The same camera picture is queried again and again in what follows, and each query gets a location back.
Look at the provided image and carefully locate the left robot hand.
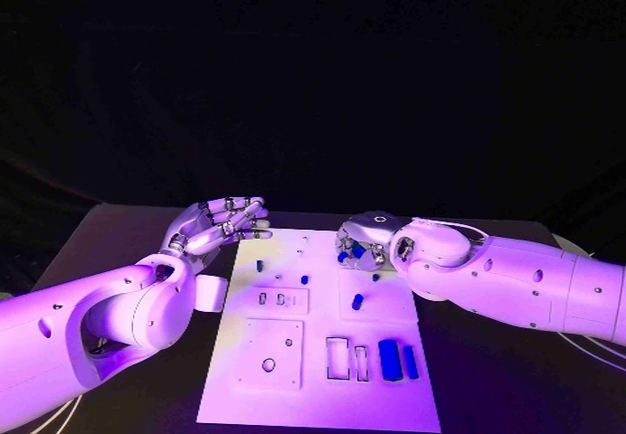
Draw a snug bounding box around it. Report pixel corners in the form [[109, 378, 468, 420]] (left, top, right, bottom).
[[158, 196, 274, 274]]

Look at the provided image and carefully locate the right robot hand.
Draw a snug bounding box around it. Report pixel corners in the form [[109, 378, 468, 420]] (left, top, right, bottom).
[[333, 210, 414, 273]]

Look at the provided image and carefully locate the white task board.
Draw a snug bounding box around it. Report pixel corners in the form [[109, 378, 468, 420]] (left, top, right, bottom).
[[194, 227, 442, 434]]

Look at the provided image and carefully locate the thick blue cylinder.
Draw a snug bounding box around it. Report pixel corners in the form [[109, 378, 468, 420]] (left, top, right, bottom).
[[376, 338, 405, 382]]

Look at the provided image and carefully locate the thin blue cylinder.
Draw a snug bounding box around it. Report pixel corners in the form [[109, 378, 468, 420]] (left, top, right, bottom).
[[401, 344, 421, 381]]

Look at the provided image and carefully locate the white cable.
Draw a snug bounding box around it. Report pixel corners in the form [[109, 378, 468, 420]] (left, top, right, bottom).
[[415, 218, 489, 246], [582, 336, 626, 355], [555, 332, 626, 368], [52, 397, 86, 434], [27, 397, 82, 434]]

